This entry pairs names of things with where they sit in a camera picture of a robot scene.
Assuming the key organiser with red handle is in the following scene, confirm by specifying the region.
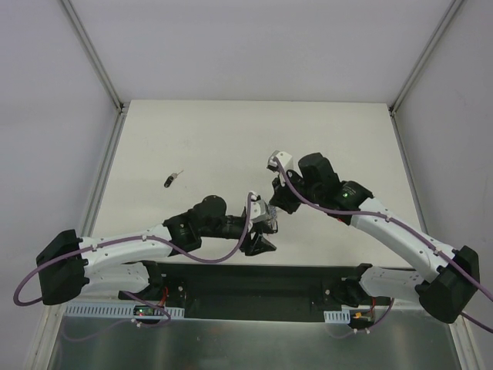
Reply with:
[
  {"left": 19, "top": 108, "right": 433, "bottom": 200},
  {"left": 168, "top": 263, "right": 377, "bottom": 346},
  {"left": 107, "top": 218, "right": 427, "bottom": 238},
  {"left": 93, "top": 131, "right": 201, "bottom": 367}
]
[{"left": 267, "top": 205, "right": 277, "bottom": 219}]

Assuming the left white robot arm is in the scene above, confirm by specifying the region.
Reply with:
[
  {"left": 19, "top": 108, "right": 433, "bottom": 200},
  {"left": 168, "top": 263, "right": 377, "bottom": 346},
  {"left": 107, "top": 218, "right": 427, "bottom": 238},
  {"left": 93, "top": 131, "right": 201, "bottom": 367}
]
[{"left": 36, "top": 195, "right": 278, "bottom": 305}]

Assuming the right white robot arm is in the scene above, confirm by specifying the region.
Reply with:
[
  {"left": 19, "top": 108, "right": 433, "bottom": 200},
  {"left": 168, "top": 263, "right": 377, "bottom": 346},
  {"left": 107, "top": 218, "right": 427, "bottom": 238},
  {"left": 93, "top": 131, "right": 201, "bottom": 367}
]
[{"left": 267, "top": 151, "right": 480, "bottom": 324}]

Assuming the key with black head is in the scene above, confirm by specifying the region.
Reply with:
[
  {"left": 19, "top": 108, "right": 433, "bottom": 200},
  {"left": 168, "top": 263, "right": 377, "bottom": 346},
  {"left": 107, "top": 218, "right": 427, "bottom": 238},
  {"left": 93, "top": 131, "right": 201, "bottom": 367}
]
[{"left": 163, "top": 170, "right": 183, "bottom": 188}]

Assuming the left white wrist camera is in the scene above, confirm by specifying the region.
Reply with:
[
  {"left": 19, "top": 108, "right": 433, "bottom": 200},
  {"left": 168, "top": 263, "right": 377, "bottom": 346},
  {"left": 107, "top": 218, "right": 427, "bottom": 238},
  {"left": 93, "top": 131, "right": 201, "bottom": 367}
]
[{"left": 245, "top": 191, "right": 278, "bottom": 234}]

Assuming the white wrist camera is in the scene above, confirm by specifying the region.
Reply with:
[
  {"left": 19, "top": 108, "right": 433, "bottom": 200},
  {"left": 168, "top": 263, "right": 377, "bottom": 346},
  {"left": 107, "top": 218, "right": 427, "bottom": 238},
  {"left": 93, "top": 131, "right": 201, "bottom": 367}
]
[
  {"left": 267, "top": 150, "right": 293, "bottom": 173},
  {"left": 245, "top": 191, "right": 278, "bottom": 234}
]

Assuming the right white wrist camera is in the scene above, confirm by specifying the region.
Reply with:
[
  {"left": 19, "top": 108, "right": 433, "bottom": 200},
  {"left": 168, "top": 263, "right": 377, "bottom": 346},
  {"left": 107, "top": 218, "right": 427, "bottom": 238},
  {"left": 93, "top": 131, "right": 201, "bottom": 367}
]
[{"left": 267, "top": 150, "right": 293, "bottom": 173}]

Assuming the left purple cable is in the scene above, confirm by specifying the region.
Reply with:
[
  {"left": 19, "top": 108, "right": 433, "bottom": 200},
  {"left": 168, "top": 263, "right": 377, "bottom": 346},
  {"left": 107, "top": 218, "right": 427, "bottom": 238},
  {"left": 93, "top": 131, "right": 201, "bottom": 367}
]
[{"left": 13, "top": 192, "right": 260, "bottom": 340}]

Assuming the purple cable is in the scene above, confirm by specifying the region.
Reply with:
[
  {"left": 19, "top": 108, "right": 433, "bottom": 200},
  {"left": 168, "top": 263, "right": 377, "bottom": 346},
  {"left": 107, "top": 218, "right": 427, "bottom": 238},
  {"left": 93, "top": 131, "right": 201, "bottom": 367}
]
[
  {"left": 269, "top": 156, "right": 493, "bottom": 340},
  {"left": 13, "top": 192, "right": 260, "bottom": 340}
]

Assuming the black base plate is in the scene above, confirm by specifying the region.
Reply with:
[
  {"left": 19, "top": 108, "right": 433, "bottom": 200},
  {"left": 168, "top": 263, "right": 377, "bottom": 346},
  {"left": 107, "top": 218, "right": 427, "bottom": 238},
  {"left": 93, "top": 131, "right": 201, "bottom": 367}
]
[{"left": 119, "top": 262, "right": 429, "bottom": 324}]

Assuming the right white cable duct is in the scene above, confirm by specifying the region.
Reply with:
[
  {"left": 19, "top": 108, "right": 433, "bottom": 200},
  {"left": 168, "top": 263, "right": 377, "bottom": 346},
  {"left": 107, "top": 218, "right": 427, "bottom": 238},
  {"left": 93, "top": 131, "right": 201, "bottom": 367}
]
[{"left": 324, "top": 309, "right": 351, "bottom": 325}]

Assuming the white cable duct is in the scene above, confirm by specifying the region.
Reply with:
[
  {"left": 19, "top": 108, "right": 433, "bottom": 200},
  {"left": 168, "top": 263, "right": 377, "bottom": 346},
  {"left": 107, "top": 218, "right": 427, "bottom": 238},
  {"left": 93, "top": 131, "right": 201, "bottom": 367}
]
[
  {"left": 324, "top": 309, "right": 351, "bottom": 325},
  {"left": 65, "top": 302, "right": 166, "bottom": 320}
]

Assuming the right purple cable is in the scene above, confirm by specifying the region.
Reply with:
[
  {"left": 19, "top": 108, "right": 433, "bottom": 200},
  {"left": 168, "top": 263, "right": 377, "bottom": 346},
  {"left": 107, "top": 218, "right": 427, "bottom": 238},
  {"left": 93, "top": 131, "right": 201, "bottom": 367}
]
[{"left": 269, "top": 156, "right": 493, "bottom": 340}]

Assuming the left white cable duct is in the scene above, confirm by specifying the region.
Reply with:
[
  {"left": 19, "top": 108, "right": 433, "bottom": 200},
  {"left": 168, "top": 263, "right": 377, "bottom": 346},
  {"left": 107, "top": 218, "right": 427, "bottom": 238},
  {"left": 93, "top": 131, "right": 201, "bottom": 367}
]
[{"left": 65, "top": 302, "right": 166, "bottom": 320}]

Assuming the right aluminium frame post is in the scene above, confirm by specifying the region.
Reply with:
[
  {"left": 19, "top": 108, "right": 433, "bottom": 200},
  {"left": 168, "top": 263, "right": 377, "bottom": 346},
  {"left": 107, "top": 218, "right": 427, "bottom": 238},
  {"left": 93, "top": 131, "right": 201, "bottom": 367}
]
[{"left": 388, "top": 0, "right": 467, "bottom": 118}]

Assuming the aluminium frame post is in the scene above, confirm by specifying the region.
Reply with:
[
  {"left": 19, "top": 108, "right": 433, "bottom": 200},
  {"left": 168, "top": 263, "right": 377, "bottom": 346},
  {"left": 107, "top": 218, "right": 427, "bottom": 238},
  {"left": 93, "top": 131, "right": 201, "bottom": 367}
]
[
  {"left": 388, "top": 0, "right": 467, "bottom": 118},
  {"left": 58, "top": 0, "right": 126, "bottom": 113}
]

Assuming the left aluminium frame post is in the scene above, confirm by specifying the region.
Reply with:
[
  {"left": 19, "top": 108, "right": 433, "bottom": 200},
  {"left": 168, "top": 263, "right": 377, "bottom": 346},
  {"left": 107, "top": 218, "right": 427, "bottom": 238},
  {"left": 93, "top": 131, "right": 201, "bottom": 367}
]
[{"left": 58, "top": 0, "right": 126, "bottom": 113}]

